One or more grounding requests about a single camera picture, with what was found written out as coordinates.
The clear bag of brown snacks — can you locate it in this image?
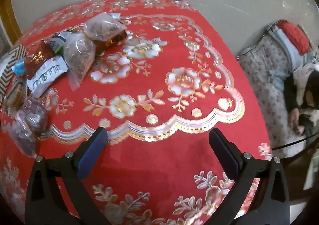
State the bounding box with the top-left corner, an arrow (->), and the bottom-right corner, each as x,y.
63,31 -> 96,91

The long brown chocolate bar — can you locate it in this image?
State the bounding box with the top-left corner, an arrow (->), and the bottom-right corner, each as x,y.
94,30 -> 127,54

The red foil snack packet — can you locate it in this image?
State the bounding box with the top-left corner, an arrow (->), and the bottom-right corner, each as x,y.
24,40 -> 56,79

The red floral tablecloth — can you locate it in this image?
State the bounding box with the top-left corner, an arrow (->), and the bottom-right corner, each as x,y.
1,0 -> 271,224

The clear bag of red dates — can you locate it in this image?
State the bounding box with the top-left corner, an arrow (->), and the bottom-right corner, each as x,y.
9,97 -> 48,159

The blue white snack packet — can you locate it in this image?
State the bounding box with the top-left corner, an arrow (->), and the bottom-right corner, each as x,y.
11,58 -> 25,76

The red knitted cloth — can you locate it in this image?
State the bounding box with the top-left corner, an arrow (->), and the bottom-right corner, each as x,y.
276,20 -> 310,56

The white strawberry snack packet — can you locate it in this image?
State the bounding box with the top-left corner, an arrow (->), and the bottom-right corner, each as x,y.
27,56 -> 68,98

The black green snack packet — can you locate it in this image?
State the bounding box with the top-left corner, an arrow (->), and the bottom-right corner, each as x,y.
46,30 -> 77,54

